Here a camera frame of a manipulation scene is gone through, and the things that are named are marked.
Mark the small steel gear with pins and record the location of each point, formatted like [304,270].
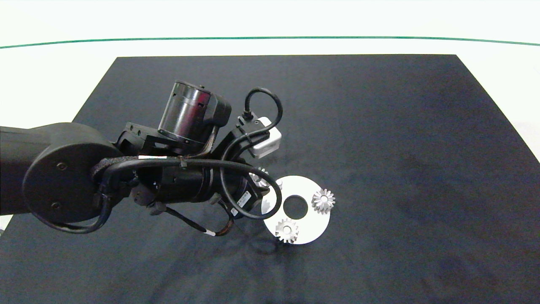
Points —
[262,180]
[292,232]
[329,202]

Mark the round white plate with pins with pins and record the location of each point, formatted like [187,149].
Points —
[310,223]

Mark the dark table mat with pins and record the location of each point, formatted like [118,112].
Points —
[400,147]

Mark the boxy silver wrist camera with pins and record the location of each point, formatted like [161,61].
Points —
[268,141]

